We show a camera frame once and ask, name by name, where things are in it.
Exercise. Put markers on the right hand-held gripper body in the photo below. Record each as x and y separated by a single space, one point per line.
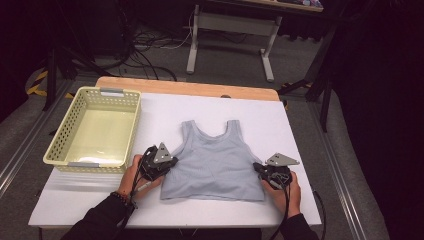
278 173

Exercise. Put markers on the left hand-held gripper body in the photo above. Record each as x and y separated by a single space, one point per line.
160 160

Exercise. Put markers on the light blue tank top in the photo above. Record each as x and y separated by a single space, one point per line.
213 166

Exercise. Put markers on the yellow perforated plastic basket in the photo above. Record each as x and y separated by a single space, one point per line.
100 133

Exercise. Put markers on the person's right hand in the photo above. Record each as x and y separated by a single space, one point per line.
286 200

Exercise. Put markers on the person's left hand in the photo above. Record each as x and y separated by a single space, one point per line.
128 180

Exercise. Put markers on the wooden table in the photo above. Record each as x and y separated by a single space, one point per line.
186 87

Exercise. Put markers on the black metal stand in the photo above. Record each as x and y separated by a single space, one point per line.
325 83
51 76

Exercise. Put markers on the aluminium floor rail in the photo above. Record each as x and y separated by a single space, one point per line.
23 146
336 173

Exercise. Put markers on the desk with white metal frame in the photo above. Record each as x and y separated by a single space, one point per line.
233 23

